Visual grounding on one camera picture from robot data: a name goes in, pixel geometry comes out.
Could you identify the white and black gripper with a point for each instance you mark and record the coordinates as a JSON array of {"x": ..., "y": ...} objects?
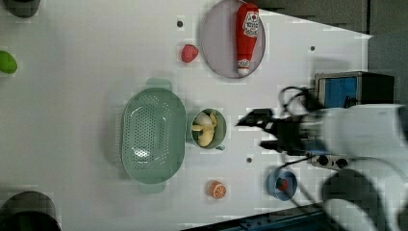
[{"x": 291, "y": 138}]

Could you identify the peeled toy banana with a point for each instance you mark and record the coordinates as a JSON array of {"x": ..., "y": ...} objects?
[{"x": 205, "y": 125}]

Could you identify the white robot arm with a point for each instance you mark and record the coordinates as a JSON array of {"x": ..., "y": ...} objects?
[{"x": 368, "y": 192}]

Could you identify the small red strawberry in bowl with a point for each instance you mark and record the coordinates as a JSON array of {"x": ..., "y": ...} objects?
[{"x": 282, "y": 184}]

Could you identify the black toaster oven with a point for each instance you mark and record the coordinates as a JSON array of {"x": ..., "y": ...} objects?
[{"x": 352, "y": 89}]

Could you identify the orange slice toy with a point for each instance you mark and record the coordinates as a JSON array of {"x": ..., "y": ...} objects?
[{"x": 217, "y": 190}]

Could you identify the red plush ketchup bottle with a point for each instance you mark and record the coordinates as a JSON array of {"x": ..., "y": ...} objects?
[{"x": 247, "y": 27}]

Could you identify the grey round plate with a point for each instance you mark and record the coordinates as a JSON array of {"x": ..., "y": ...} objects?
[{"x": 218, "y": 40}]

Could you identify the red toy strawberry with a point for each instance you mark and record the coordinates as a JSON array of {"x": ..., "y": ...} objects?
[{"x": 189, "y": 53}]

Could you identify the green perforated colander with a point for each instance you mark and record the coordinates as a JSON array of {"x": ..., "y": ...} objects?
[{"x": 153, "y": 136}]

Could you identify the green marker cap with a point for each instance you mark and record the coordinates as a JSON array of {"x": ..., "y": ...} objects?
[{"x": 8, "y": 63}]

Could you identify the black cylinder post lower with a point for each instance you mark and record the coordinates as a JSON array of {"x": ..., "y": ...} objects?
[{"x": 29, "y": 211}]

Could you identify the black cylinder post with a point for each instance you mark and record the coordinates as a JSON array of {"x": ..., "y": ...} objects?
[
  {"x": 22, "y": 8},
  {"x": 29, "y": 211}
]

